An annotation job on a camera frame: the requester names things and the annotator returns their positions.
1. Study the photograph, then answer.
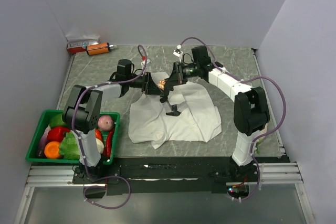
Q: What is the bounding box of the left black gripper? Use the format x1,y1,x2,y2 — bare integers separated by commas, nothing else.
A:
127,72,164,96

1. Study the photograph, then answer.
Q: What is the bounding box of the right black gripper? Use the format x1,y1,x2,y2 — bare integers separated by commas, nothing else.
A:
164,62,200,88

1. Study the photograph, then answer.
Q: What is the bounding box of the white printed t-shirt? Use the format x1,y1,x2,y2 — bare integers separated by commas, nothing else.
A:
128,81,222,149

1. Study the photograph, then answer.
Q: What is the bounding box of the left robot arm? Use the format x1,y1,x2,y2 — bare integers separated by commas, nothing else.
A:
62,57,163,183

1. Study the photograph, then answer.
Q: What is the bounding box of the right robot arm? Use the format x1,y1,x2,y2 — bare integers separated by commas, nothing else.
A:
159,45,270,181

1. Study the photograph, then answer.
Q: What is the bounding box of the purple onion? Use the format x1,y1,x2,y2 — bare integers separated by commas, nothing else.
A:
98,115,114,131

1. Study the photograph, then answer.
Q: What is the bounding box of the orange cylinder tube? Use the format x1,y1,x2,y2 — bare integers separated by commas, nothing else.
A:
86,42,116,56

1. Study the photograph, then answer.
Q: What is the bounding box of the red chili pepper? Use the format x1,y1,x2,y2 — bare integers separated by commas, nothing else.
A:
103,129,114,158

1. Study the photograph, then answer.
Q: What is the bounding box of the red white box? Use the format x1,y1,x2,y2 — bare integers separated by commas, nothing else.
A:
67,38,99,54

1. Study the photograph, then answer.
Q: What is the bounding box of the white eggplant toy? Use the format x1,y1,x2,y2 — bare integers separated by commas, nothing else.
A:
254,136,266,154

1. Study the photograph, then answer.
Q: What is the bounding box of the green bell pepper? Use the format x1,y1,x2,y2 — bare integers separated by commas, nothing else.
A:
49,114,67,129

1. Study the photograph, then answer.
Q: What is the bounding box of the green lettuce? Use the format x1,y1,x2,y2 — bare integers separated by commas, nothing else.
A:
59,132,80,161

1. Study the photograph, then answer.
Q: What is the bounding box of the green plastic basket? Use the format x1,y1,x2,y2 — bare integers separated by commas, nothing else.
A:
26,110,120,165

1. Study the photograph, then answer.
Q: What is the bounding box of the orange carrot slice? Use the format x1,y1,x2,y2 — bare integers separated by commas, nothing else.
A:
44,141,62,159

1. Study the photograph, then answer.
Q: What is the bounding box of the purple eggplant slice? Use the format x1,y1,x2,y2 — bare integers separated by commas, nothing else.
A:
36,126,51,158

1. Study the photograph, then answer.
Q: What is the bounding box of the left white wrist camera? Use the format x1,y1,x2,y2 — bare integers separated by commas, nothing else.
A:
141,57,152,72

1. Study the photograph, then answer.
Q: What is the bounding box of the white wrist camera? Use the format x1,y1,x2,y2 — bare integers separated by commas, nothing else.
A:
141,57,152,72
173,45,183,62

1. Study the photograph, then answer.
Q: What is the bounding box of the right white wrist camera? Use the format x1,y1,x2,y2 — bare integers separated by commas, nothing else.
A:
173,45,183,62

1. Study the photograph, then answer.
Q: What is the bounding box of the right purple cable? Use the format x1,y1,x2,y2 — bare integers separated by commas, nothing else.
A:
177,37,287,201

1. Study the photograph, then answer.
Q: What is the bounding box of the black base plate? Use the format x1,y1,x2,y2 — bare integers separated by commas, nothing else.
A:
72,156,291,195

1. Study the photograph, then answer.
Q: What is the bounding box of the aluminium rail frame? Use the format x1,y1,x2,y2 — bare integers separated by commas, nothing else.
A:
14,163,316,223

